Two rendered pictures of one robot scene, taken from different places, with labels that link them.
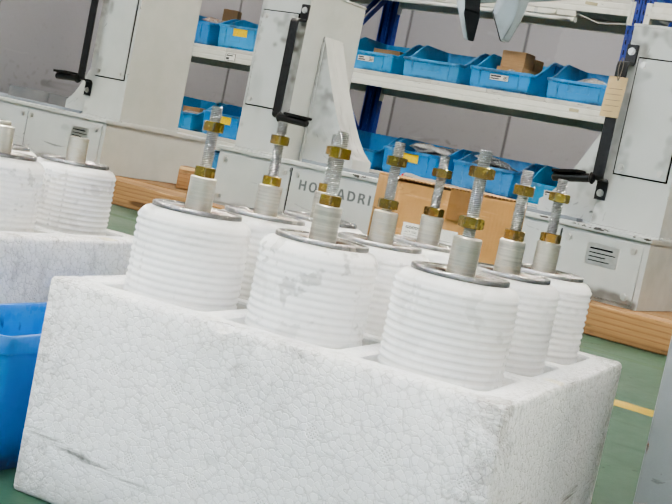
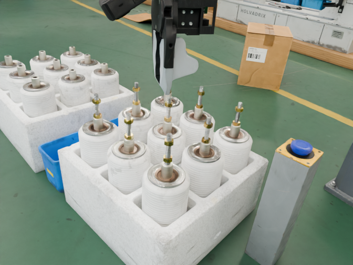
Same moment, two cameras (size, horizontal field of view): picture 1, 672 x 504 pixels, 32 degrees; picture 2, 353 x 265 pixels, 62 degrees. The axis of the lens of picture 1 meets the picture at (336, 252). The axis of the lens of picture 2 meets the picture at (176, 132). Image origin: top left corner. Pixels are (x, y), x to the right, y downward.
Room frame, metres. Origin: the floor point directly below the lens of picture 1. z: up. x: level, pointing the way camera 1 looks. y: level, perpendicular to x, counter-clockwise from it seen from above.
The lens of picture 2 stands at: (0.46, -0.24, 0.63)
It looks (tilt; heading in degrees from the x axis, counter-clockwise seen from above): 31 degrees down; 17
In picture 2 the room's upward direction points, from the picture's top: 5 degrees clockwise
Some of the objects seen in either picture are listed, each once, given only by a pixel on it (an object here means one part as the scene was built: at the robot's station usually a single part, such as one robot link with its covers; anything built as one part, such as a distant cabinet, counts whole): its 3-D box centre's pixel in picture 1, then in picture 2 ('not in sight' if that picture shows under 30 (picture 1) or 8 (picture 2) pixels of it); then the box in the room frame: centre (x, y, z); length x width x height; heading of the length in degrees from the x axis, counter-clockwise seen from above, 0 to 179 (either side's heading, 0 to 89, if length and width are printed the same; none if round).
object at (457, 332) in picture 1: (434, 392); (164, 207); (0.89, -0.09, 0.16); 0.10 x 0.10 x 0.18
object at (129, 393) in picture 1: (342, 420); (163, 181); (1.04, -0.04, 0.09); 0.39 x 0.39 x 0.18; 66
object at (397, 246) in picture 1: (379, 244); (167, 131); (1.04, -0.04, 0.25); 0.08 x 0.08 x 0.01
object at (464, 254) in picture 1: (463, 258); (166, 170); (0.89, -0.09, 0.26); 0.02 x 0.02 x 0.03
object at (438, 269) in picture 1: (460, 275); (166, 175); (0.89, -0.09, 0.25); 0.08 x 0.08 x 0.01
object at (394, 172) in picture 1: (392, 184); (168, 112); (1.04, -0.04, 0.31); 0.01 x 0.01 x 0.08
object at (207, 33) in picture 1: (212, 32); not in sight; (7.69, 1.06, 0.89); 0.50 x 0.38 x 0.21; 146
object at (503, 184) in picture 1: (501, 176); not in sight; (6.43, -0.80, 0.36); 0.50 x 0.38 x 0.21; 146
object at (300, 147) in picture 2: not in sight; (300, 148); (0.99, -0.33, 0.32); 0.04 x 0.04 x 0.02
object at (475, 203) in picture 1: (476, 199); (168, 151); (0.89, -0.09, 0.31); 0.01 x 0.01 x 0.08
